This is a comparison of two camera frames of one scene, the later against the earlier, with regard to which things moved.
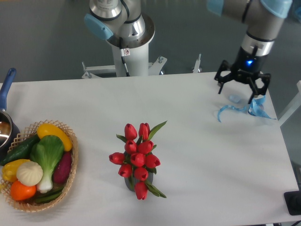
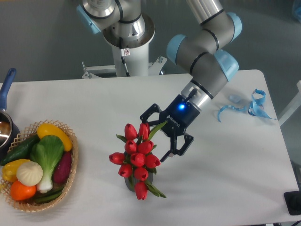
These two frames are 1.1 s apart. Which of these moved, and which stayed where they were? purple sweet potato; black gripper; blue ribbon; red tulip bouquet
Moved: black gripper
Stayed: red tulip bouquet; purple sweet potato; blue ribbon
